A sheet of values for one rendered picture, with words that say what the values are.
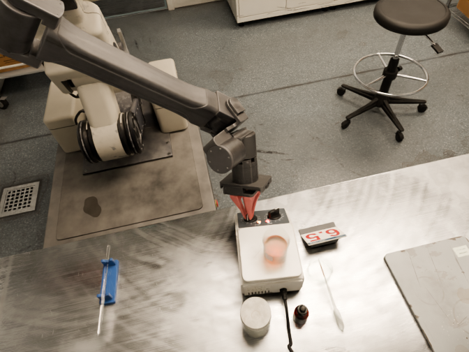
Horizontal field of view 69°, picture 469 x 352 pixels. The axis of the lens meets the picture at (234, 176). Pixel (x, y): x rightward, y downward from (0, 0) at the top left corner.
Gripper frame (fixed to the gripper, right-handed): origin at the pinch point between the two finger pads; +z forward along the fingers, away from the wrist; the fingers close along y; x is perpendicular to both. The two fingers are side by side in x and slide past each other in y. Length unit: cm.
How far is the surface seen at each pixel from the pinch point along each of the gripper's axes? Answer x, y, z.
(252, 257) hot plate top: -10.0, 4.8, 3.7
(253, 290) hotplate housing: -12.4, 5.5, 10.1
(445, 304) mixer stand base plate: 2.1, 41.4, 15.5
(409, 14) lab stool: 131, 31, -40
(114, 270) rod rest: -18.0, -27.0, 8.9
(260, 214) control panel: 3.7, 1.5, 1.4
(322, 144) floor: 130, -9, 25
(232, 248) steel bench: -3.0, -3.7, 8.1
